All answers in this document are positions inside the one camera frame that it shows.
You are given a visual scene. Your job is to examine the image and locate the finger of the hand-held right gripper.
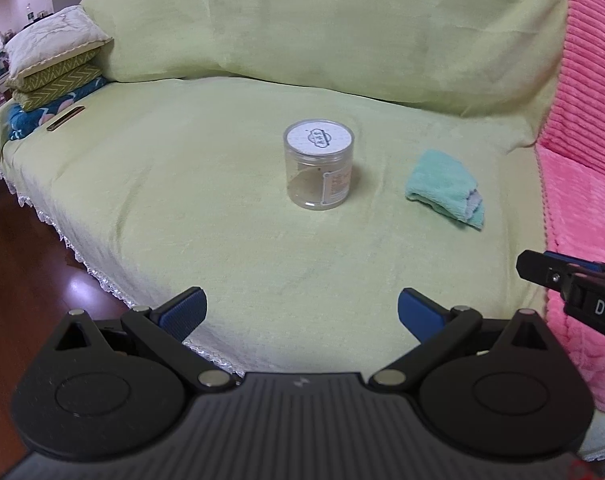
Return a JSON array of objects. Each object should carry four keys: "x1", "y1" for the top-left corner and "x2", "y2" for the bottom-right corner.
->
[{"x1": 517, "y1": 249, "x2": 605, "y2": 292}]

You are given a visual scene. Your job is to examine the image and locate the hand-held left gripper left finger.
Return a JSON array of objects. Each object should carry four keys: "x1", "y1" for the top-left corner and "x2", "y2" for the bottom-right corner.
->
[{"x1": 52, "y1": 286, "x2": 236, "y2": 394}]

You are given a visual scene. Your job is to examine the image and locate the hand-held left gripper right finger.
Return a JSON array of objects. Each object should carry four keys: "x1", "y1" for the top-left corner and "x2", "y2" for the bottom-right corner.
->
[{"x1": 370, "y1": 287, "x2": 553, "y2": 394}]

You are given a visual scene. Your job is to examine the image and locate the teal fluffy cloth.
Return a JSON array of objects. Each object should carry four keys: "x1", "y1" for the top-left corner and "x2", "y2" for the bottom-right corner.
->
[{"x1": 405, "y1": 149, "x2": 485, "y2": 231}]

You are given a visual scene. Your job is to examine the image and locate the clear plastic jar white lid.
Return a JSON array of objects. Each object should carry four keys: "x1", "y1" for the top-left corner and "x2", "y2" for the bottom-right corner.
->
[{"x1": 283, "y1": 119, "x2": 356, "y2": 211}]

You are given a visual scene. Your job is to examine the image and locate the light green sofa cover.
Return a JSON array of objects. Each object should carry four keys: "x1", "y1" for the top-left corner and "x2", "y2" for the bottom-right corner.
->
[{"x1": 0, "y1": 0, "x2": 605, "y2": 463}]

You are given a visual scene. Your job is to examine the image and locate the pink ribbed blanket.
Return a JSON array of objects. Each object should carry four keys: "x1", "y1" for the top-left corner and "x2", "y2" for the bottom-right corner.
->
[{"x1": 535, "y1": 0, "x2": 605, "y2": 416}]

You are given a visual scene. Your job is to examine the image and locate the dark flat bar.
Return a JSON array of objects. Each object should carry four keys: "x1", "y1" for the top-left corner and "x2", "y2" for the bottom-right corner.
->
[{"x1": 47, "y1": 105, "x2": 86, "y2": 131}]

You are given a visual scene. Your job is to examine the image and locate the blue patterned pillow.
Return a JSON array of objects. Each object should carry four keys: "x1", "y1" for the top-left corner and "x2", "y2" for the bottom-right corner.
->
[{"x1": 7, "y1": 87, "x2": 90, "y2": 142}]

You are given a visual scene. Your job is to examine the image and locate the green chevron pillow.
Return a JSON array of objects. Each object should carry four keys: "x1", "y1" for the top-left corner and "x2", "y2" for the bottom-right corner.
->
[
  {"x1": 12, "y1": 76, "x2": 108, "y2": 113},
  {"x1": 5, "y1": 46, "x2": 106, "y2": 92}
]

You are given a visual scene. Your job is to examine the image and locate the white marbled pillow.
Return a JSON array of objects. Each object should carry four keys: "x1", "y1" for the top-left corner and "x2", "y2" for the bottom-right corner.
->
[{"x1": 3, "y1": 5, "x2": 114, "y2": 81}]

